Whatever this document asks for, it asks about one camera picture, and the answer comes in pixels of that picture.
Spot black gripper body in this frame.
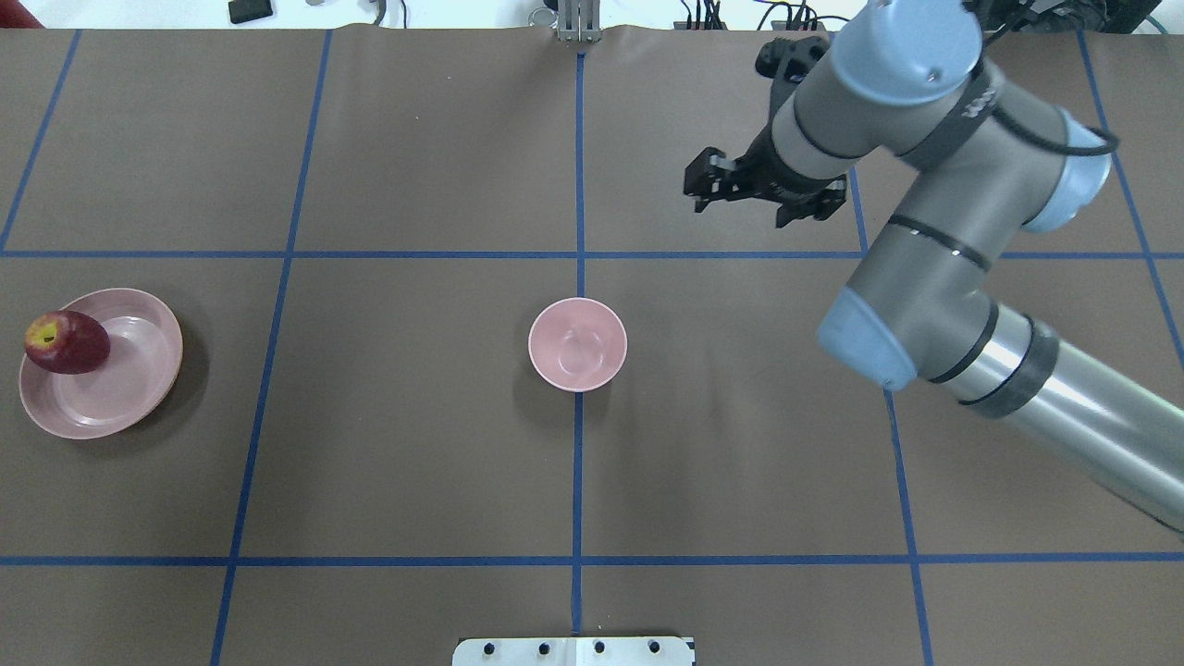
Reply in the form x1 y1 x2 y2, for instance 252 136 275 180
731 126 849 228

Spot pink bowl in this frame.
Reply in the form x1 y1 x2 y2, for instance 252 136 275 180
527 297 629 393

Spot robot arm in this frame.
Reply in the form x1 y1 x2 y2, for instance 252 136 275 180
684 1 1183 534

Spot pink plate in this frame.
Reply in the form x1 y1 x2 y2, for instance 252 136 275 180
18 288 184 441

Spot red yellow apple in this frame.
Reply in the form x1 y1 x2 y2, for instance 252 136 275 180
24 309 112 374

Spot brown paper table mat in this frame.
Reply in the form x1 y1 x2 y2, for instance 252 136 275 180
4 25 1180 665

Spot small black square device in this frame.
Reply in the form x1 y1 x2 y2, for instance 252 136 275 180
226 0 275 26

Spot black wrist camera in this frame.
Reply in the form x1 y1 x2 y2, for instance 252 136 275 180
754 36 832 115

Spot aluminium frame post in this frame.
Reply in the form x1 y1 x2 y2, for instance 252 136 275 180
546 0 603 43

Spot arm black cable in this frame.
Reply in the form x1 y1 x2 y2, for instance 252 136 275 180
963 0 1120 158

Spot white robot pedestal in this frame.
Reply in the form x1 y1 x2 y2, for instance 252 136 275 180
451 635 697 665

